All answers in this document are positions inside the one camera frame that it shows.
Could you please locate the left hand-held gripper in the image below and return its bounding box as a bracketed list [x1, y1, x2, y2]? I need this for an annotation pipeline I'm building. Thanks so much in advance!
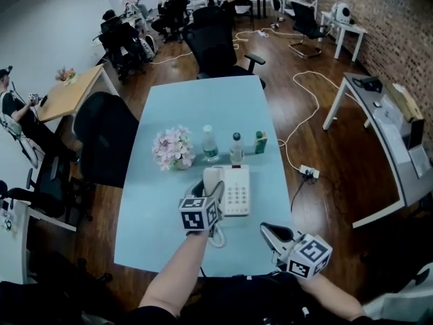
[178, 179, 226, 238]

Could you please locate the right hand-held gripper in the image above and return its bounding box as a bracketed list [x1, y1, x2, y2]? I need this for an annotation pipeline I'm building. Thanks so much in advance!
[259, 222, 333, 280]

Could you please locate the white telephone handset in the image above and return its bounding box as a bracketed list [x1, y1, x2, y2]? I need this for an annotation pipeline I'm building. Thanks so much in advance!
[202, 166, 225, 196]

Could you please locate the white telephone base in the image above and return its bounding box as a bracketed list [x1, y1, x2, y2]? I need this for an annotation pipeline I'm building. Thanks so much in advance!
[211, 164, 252, 217]

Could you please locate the person's left forearm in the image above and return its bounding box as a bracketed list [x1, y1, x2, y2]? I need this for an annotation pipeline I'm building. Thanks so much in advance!
[138, 230, 209, 318]

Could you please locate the person's right forearm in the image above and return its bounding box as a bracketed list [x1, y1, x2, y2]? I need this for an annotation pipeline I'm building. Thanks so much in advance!
[296, 272, 367, 322]

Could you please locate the black desk telephone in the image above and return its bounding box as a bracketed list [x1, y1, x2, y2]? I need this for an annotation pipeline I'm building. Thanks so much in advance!
[352, 76, 384, 93]

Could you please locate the clear bottle with white cap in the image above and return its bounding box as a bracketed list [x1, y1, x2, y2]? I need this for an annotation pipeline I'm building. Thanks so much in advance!
[202, 124, 221, 163]

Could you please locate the clear bottle with dark cap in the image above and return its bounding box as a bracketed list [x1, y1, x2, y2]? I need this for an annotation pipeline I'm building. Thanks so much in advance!
[229, 132, 246, 166]

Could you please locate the pink flower bouquet in vase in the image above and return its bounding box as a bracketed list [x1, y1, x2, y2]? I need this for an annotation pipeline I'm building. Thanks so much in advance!
[152, 124, 197, 172]

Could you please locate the white power strip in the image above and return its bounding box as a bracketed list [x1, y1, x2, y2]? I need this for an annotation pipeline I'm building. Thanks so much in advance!
[298, 164, 321, 179]

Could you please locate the green drink bottle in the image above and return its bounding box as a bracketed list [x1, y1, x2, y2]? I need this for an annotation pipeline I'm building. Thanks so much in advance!
[254, 130, 269, 155]

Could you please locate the person's black clothing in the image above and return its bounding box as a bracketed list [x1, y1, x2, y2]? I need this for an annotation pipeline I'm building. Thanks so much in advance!
[124, 272, 376, 325]

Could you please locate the black padded office chair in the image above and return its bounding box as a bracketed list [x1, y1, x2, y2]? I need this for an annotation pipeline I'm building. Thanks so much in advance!
[73, 91, 140, 190]

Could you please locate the grey curved desk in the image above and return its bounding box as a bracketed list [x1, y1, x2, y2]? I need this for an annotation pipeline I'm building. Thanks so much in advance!
[322, 72, 433, 230]

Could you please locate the black mesh office chair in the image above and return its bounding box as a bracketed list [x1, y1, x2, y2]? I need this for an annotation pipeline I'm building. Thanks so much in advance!
[181, 6, 267, 89]

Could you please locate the black office chair with armrests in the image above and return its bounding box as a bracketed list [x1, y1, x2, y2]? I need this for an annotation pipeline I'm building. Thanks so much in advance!
[0, 154, 94, 223]

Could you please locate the grey laptop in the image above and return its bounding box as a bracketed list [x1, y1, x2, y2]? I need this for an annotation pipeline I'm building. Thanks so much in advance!
[403, 118, 433, 179]

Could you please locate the wooden desk with white legs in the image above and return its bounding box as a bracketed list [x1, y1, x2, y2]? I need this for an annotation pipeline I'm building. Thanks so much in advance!
[35, 64, 120, 125]

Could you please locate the black office chair with headrest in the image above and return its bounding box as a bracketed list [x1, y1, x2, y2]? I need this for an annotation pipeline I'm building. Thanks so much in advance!
[97, 9, 145, 81]

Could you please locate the orange flower arrangement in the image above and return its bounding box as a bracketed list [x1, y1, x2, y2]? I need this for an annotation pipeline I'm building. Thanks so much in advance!
[55, 66, 78, 86]

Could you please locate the brown cardboard box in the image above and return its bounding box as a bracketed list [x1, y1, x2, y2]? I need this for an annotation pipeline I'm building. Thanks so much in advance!
[385, 83, 424, 123]

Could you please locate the black cantilever chair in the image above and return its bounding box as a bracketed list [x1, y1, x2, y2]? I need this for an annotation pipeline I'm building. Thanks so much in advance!
[288, 1, 335, 60]

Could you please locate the white low desk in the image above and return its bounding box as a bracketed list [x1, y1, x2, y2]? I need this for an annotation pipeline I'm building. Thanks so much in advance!
[0, 197, 78, 286]

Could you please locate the small white table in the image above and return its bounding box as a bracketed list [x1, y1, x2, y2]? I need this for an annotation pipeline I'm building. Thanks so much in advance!
[319, 10, 368, 63]

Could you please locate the white round appliance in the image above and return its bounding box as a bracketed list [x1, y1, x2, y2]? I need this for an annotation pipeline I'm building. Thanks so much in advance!
[330, 1, 355, 26]

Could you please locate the white coiled telephone cord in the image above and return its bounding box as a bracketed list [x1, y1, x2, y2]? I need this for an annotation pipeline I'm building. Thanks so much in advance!
[207, 221, 227, 249]

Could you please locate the black power cable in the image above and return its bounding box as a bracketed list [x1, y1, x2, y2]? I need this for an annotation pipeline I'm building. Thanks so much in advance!
[290, 176, 311, 213]

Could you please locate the long cream cable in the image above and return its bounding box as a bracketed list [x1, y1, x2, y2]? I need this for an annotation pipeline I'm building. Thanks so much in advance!
[277, 70, 343, 173]

